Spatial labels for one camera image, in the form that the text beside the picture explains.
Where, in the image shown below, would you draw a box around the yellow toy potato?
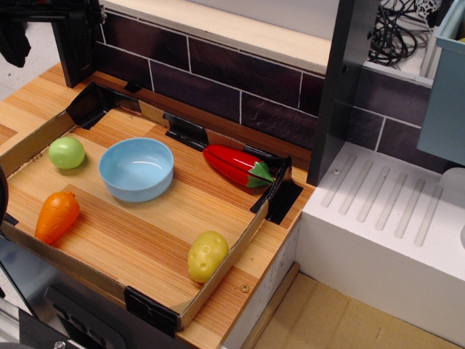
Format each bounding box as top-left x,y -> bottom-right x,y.
187,230 -> 229,284

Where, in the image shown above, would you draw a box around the brass screw in countertop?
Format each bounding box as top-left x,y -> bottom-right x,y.
240,284 -> 250,293

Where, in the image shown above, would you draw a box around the dark grey vertical post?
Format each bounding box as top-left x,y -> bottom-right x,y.
307,0 -> 379,185

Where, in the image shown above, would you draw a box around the tangled black cables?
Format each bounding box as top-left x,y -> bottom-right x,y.
367,0 -> 446,67

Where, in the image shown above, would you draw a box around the white toy sink drainboard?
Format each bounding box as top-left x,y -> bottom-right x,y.
296,143 -> 464,346

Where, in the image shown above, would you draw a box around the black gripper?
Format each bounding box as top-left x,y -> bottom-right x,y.
1,1 -> 106,87

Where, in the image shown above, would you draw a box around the red toy chili pepper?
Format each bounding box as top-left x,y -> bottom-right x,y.
203,145 -> 275,188

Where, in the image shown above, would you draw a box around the teal plastic bin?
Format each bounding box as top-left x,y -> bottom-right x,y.
417,1 -> 464,165

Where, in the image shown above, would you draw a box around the orange toy carrot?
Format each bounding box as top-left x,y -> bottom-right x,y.
34,190 -> 81,244

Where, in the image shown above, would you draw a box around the light blue plastic bowl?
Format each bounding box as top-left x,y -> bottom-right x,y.
99,137 -> 174,203

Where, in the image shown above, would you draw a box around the green toy pear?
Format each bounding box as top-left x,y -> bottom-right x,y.
48,137 -> 85,169

